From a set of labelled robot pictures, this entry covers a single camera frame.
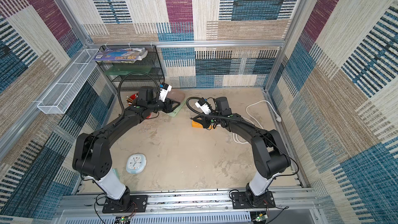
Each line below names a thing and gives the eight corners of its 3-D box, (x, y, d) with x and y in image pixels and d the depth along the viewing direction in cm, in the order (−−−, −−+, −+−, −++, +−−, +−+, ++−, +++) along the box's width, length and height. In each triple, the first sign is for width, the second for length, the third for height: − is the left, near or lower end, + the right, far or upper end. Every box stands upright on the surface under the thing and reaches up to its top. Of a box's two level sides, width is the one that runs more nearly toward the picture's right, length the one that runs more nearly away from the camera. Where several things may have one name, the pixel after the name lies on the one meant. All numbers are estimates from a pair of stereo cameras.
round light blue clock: (125, 173, 84) (123, 172, 81) (130, 155, 90) (128, 153, 88) (144, 173, 84) (142, 172, 81) (148, 155, 90) (147, 153, 88)
